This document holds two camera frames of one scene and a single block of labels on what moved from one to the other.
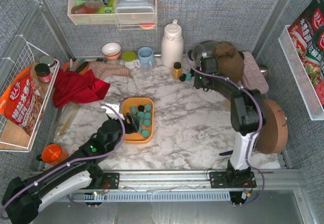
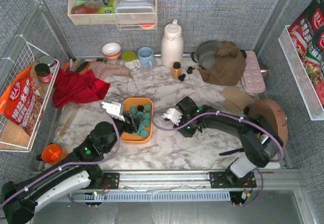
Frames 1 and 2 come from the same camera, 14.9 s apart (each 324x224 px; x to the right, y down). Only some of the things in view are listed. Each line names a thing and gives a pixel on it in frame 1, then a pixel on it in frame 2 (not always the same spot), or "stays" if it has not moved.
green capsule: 133,110 stays
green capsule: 147,122 -> 141,125
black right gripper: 195,72 -> 179,122
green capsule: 148,115 stays
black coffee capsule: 140,108 stays
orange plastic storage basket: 137,137 stays
